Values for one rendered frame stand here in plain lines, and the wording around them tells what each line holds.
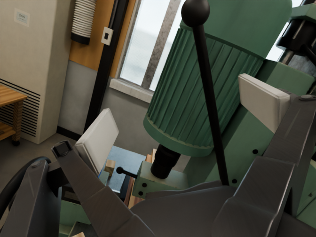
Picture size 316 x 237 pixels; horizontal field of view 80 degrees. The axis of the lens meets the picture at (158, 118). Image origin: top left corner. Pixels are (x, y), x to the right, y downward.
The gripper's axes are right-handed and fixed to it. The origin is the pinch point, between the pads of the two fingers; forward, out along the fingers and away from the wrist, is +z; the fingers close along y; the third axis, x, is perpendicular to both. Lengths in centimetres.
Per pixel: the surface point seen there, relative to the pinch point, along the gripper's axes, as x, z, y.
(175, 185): -28.6, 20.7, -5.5
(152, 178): -24.9, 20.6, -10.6
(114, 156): -32, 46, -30
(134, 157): -36, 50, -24
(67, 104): -32, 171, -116
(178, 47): 3.9, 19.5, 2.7
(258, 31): 3.2, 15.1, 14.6
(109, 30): 22, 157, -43
